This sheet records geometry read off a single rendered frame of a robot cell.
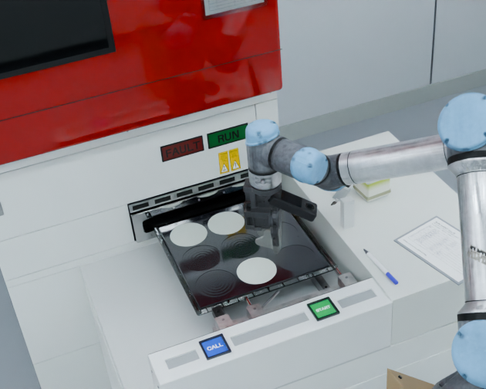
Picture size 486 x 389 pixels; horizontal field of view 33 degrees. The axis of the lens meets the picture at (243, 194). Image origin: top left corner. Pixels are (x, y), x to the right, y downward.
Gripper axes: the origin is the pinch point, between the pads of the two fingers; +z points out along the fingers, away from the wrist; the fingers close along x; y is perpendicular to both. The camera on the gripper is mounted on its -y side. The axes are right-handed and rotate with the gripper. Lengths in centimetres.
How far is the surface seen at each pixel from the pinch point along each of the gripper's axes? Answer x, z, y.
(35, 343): 2, 38, 72
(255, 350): 32.2, 1.3, 1.2
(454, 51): -249, 72, -59
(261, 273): 1.1, 7.3, 4.6
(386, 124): -217, 97, -25
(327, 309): 18.9, 0.8, -13.2
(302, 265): -2.8, 7.4, -5.1
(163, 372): 39.9, 1.3, 19.7
